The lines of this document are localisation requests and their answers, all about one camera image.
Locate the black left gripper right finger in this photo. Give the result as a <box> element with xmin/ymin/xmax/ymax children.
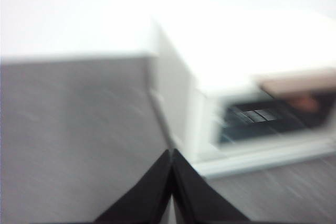
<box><xmin>171</xmin><ymin>148</ymin><xmax>253</xmax><ymax>224</ymax></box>

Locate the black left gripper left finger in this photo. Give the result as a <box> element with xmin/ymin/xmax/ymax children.
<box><xmin>94</xmin><ymin>150</ymin><xmax>173</xmax><ymax>224</ymax></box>

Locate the glass oven door with handle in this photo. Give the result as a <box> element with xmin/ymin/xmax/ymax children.
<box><xmin>202</xmin><ymin>68</ymin><xmax>336</xmax><ymax>162</ymax></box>

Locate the metal oven crumb tray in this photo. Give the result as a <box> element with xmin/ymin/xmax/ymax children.
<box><xmin>196</xmin><ymin>150</ymin><xmax>336</xmax><ymax>179</ymax></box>

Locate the white Toshiba toaster oven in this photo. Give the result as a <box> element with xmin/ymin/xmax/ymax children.
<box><xmin>149</xmin><ymin>8</ymin><xmax>336</xmax><ymax>179</ymax></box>

